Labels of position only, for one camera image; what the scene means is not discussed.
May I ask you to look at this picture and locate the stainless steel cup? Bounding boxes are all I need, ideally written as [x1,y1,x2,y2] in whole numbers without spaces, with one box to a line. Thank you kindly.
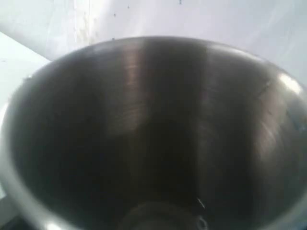
[0,37,307,230]

